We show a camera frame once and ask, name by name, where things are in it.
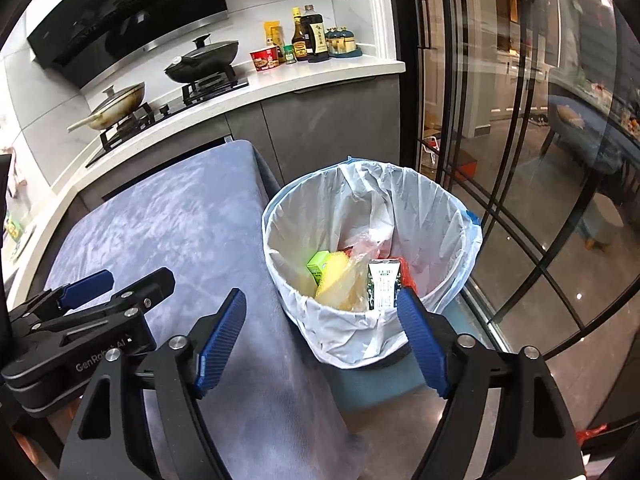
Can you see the blue spice jar set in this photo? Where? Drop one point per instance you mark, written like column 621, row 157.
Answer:
column 342, row 45

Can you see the white green drink carton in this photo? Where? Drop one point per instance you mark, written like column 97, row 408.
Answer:
column 384, row 285

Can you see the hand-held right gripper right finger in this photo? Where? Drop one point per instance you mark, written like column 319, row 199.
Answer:
column 422, row 345

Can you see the blue dining chair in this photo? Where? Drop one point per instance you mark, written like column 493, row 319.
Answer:
column 575, row 130

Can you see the black framed glass door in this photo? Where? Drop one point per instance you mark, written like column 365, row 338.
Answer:
column 450, row 85

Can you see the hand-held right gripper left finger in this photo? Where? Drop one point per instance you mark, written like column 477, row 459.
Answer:
column 220, row 345

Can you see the beige frying pan with lid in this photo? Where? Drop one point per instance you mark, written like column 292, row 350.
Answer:
column 117, row 105

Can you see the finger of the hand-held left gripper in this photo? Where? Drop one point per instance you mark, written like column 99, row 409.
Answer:
column 145, row 290
column 85, row 285

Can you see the white red basket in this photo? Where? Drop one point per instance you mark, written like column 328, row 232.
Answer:
column 432, row 149

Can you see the black wok with lid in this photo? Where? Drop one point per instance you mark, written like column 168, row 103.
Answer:
column 205, row 60

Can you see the yellow capped sauce bottle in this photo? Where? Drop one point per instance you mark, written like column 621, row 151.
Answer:
column 300, row 47

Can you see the round grey stool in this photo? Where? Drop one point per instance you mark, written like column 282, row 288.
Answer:
column 605, row 220

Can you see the dark dining table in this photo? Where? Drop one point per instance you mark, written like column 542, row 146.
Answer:
column 630, row 130

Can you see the bin with white liner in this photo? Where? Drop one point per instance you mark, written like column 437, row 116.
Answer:
column 420, row 195

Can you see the red plastic bag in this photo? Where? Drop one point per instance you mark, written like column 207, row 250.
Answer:
column 590, row 434

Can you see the large dark sauce bottle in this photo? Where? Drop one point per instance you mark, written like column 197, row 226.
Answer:
column 316, row 35

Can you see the red wrapper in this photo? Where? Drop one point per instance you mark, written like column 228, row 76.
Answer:
column 407, row 275

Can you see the black gas stove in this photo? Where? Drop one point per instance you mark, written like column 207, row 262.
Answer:
column 220, row 85

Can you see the yellow seasoning packet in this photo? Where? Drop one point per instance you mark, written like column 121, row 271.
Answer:
column 273, row 32

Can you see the small green box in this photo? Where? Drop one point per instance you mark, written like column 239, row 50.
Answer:
column 317, row 267

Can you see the grey kitchen cabinet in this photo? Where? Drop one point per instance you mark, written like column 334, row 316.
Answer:
column 325, row 125

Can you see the black range hood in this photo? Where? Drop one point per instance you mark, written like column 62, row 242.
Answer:
column 125, row 10

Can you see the grey blue table cloth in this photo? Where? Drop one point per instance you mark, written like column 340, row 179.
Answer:
column 175, row 210

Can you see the small green lidded jar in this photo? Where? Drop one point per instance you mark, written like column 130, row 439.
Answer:
column 290, row 55

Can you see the red instant noodle cup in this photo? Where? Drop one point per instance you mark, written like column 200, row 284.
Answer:
column 265, row 60

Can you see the red box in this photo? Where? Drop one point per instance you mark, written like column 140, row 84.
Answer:
column 467, row 169

